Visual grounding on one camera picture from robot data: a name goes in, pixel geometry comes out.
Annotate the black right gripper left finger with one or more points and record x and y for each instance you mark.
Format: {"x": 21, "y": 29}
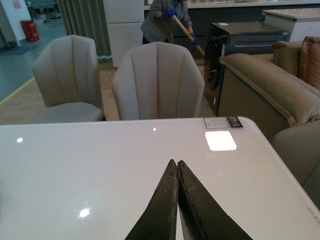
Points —
{"x": 159, "y": 220}

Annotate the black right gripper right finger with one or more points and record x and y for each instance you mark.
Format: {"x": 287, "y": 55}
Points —
{"x": 201, "y": 216}

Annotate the black white table label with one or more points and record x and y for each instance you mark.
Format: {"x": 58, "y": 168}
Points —
{"x": 222, "y": 122}

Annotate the beige chair near table end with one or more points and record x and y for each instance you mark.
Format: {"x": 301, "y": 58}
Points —
{"x": 299, "y": 148}

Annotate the beige chair right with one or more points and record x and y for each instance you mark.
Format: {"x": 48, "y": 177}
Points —
{"x": 158, "y": 80}

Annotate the tan fabric sofa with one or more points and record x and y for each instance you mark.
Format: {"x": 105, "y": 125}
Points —
{"x": 266, "y": 88}

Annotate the beige chair left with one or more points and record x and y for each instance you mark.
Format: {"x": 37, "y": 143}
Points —
{"x": 68, "y": 77}

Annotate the brown leather cushion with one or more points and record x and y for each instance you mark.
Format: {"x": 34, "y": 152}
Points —
{"x": 309, "y": 63}

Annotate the person in grey jacket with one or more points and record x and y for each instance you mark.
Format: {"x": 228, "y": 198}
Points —
{"x": 159, "y": 24}

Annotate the dark kitchen counter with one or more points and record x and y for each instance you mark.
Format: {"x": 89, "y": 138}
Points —
{"x": 202, "y": 15}

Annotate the white refrigerator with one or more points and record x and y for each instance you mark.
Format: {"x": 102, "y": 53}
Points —
{"x": 124, "y": 19}

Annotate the grey green curtain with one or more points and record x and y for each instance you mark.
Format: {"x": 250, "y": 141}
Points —
{"x": 86, "y": 18}

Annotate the white side table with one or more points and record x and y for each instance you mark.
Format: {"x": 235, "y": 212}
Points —
{"x": 297, "y": 23}

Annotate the red bin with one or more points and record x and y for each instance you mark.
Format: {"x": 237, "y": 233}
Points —
{"x": 30, "y": 30}

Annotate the wooden mop handle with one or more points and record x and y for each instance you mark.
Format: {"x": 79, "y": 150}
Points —
{"x": 188, "y": 34}

